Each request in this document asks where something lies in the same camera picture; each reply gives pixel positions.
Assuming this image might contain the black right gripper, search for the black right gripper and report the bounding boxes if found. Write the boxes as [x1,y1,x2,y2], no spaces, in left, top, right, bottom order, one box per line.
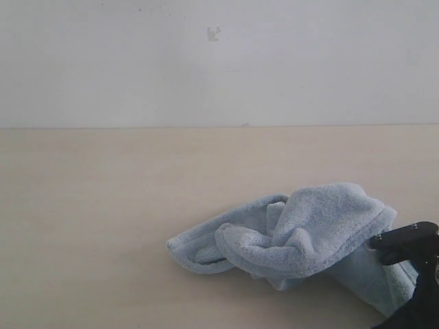
[370,221,438,329]

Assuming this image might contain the light blue fleece towel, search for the light blue fleece towel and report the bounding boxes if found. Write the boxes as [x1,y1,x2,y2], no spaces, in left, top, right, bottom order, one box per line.
[167,183,417,316]

